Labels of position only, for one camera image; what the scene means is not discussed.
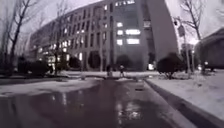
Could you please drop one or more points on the narrow snow-covered ground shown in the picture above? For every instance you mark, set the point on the narrow snow-covered ground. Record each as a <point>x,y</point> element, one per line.
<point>43,87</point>

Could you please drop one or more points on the bare tree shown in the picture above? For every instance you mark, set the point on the bare tree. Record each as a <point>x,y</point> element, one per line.
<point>58,43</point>
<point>15,36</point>
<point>197,26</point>

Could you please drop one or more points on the dark low building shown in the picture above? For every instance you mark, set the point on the dark low building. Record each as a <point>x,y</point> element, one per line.
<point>211,50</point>

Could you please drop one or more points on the round dark bush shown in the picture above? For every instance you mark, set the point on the round dark bush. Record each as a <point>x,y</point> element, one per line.
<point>170,65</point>

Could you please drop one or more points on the wet dark paved path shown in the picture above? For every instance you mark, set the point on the wet dark paved path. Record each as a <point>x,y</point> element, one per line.
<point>100,106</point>

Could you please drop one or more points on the street lamp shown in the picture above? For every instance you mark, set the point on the street lamp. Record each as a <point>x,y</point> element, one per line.
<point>193,56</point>

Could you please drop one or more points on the sign pole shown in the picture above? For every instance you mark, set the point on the sign pole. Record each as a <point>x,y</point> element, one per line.
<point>186,50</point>

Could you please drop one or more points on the row of dark bushes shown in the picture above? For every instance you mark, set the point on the row of dark bushes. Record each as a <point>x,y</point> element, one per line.
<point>40,66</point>

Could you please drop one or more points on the large grey building, lit windows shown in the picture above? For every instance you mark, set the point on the large grey building, lit windows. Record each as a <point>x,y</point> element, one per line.
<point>110,36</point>

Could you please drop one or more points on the dark kerb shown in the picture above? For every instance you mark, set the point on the dark kerb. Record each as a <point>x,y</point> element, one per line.
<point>180,105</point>

